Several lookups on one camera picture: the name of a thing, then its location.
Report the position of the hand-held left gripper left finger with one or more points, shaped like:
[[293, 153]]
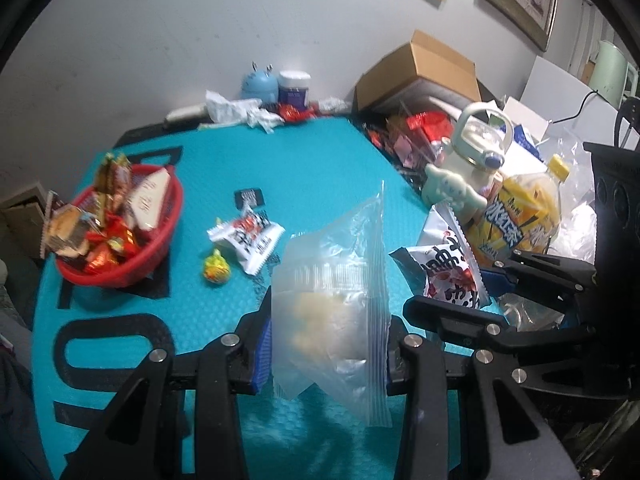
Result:
[[264, 355]]

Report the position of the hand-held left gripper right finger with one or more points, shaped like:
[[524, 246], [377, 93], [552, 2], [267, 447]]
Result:
[[400, 365]]

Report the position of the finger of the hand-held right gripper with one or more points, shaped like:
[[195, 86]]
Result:
[[450, 320], [500, 282]]

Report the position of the large white red snack packet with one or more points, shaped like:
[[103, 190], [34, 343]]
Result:
[[447, 265]]

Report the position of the clear zip bag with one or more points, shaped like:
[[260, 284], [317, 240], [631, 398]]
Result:
[[330, 300]]

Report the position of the red plastic basket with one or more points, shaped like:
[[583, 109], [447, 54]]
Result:
[[150, 260]]

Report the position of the yellow drink bottle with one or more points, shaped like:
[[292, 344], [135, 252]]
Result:
[[525, 210]]

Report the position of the clear plastic bags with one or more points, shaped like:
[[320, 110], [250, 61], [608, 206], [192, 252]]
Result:
[[575, 170]]

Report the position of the yellow wrapped lollipop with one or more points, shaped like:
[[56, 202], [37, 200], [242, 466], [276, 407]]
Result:
[[215, 267]]

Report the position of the cream cartoon water bottle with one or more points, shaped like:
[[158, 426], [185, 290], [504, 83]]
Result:
[[465, 175]]

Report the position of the blue white packet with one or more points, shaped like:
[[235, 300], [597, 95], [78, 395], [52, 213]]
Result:
[[522, 137]]

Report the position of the small white box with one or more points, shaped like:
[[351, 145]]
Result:
[[520, 115]]

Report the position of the white board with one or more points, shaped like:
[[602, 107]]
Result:
[[565, 90]]

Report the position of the small black packet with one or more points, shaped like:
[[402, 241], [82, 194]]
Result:
[[248, 196]]

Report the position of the pile of red packets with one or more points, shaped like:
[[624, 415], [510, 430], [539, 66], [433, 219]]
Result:
[[395, 145]]

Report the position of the red gift box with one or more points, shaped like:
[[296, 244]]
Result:
[[425, 125]]

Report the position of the white triangular sandwich packet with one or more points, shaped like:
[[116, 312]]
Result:
[[150, 200]]

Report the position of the open cardboard box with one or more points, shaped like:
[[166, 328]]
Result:
[[420, 75]]

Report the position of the small crumpled white wrapper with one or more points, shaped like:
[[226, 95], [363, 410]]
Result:
[[332, 105]]

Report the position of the red candy wrapper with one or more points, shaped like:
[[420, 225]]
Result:
[[295, 112]]

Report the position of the crumpled white tissue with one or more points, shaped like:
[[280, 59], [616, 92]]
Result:
[[227, 107]]

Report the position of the white remote control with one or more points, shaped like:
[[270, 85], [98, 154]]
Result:
[[185, 112]]

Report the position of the dark cloth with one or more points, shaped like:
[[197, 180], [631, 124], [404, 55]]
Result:
[[10, 385]]

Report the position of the purple jar white lid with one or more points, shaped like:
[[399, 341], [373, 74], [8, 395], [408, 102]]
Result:
[[294, 87]]

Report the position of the blue round cartoon gadget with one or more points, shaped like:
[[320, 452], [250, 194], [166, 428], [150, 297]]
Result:
[[259, 85]]

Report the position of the wall hatch with cardboard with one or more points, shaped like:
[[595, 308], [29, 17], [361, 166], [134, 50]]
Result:
[[20, 210]]

